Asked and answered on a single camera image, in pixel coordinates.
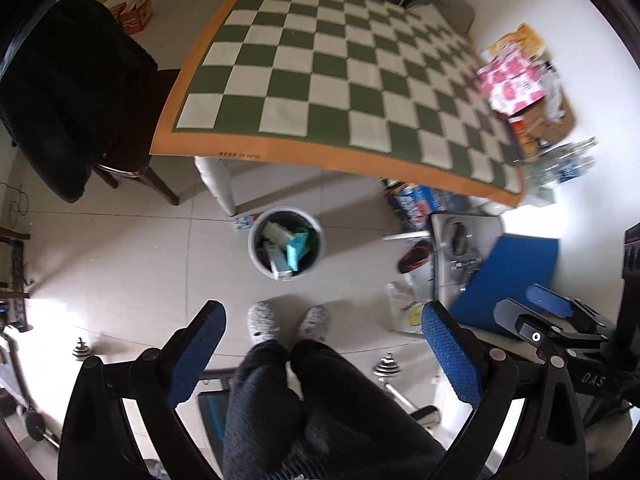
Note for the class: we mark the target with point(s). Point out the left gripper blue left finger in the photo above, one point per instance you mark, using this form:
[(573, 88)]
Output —
[(97, 441)]

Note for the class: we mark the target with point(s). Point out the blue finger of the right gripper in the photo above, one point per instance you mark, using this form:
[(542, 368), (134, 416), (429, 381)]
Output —
[(549, 301)]

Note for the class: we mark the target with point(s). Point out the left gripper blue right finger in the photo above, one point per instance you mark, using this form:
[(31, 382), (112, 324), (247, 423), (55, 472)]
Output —
[(548, 442)]

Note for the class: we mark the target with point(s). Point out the white pink toothpaste box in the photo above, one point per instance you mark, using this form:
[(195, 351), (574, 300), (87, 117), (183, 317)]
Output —
[(277, 262)]

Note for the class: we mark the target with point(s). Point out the white trash bin black liner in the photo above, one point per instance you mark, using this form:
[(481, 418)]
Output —
[(292, 219)]

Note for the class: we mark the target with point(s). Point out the blue foam pad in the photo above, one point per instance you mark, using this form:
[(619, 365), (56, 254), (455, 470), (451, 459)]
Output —
[(514, 263)]

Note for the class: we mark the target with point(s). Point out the white stool with metal parts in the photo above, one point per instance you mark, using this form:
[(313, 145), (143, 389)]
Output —
[(461, 243)]

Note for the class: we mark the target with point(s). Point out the metal dumbbell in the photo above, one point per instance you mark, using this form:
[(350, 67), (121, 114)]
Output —
[(385, 370)]

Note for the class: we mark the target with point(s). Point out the clear plastic bottle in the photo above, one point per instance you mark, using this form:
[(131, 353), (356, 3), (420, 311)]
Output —
[(560, 164)]

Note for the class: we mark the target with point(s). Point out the red black sandal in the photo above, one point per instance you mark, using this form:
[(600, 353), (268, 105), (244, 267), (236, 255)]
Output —
[(418, 255)]

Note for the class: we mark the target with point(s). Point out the smiley face plastic bag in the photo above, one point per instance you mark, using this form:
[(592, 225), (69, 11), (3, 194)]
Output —
[(406, 304)]

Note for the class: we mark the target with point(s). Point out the blue printed carton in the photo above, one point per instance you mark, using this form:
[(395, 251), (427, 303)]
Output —
[(412, 203)]

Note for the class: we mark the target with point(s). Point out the brown cardboard box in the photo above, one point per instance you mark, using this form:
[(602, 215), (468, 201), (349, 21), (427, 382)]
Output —
[(547, 121)]

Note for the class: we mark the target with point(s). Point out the left grey slipper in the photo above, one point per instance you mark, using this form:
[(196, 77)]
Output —
[(262, 323)]

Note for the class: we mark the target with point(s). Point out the grey slipper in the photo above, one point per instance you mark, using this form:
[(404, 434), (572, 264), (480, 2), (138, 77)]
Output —
[(315, 324), (262, 323)]

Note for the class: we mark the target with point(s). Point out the person's dark trouser legs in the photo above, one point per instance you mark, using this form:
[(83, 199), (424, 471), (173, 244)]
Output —
[(306, 412)]

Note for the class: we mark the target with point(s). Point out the pink floral paper bag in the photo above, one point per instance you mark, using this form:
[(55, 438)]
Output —
[(509, 82)]

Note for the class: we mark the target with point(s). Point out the right grey slipper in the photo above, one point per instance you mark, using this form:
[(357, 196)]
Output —
[(315, 324)]

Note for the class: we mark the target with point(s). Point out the green teal plastic package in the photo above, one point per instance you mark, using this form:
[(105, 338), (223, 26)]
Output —
[(296, 248)]

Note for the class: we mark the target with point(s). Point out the yellow orange snack bag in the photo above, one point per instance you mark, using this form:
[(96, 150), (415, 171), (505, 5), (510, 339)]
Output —
[(525, 38)]

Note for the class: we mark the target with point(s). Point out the white blue medicine box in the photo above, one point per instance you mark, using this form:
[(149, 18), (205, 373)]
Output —
[(276, 234)]

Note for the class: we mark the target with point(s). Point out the white table leg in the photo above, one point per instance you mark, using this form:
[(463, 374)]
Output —
[(215, 176)]

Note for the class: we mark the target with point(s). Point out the black chair with jacket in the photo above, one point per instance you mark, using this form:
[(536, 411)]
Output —
[(82, 97)]

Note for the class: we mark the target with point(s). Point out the orange red cardboard box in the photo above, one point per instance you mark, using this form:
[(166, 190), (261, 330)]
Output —
[(132, 15)]

